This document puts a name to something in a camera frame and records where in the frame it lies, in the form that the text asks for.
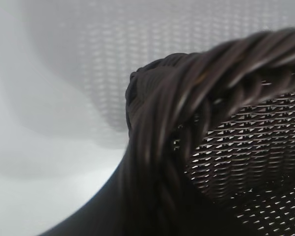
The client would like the dark brown wicker basket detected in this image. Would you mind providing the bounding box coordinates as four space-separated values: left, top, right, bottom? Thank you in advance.
127 26 295 236

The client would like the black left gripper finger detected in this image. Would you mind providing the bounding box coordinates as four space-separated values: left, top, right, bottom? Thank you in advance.
43 62 150 236

